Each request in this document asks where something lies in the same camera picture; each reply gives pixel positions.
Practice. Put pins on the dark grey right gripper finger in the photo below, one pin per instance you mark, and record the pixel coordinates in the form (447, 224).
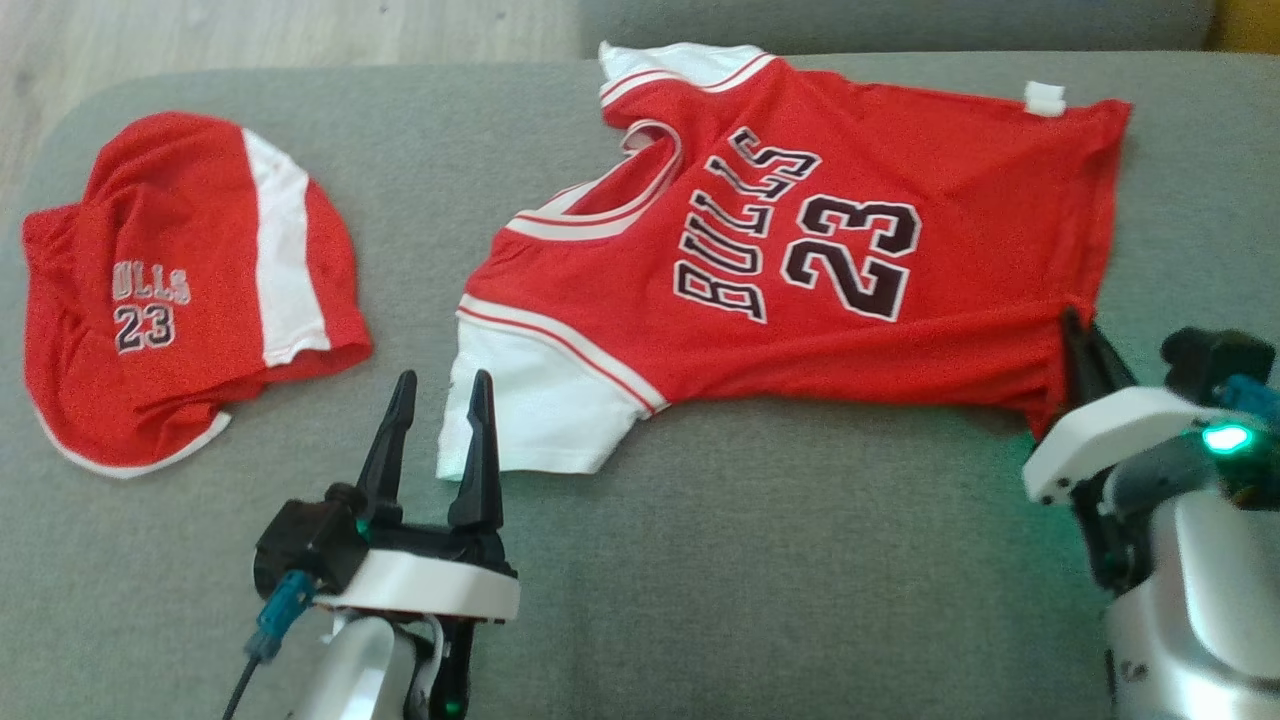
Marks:
(1112, 372)
(1080, 370)

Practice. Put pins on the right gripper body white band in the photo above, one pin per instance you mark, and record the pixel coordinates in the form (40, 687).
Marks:
(1110, 430)

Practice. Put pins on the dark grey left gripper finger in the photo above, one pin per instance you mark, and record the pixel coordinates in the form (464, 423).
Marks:
(388, 460)
(480, 470)

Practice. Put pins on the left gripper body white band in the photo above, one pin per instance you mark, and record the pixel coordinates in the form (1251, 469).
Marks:
(430, 585)

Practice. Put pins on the red Bulls 23 jersey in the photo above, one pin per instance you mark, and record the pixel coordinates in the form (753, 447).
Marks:
(950, 340)

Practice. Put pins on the red Bulls 23 shorts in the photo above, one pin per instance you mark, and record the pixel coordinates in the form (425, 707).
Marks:
(180, 200)

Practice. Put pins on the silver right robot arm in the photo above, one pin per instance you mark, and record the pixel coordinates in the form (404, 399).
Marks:
(1200, 600)

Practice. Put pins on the grey fabric sofa seat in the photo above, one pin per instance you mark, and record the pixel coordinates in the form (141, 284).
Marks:
(700, 560)

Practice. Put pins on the grey sofa cushion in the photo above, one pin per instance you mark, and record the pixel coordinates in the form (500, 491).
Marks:
(900, 25)

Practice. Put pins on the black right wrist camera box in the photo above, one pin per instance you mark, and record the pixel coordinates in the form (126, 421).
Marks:
(1215, 360)

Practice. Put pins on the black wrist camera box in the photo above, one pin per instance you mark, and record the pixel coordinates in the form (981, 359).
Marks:
(300, 545)
(1215, 360)

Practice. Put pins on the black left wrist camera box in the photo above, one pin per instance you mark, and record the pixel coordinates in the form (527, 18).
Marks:
(300, 545)

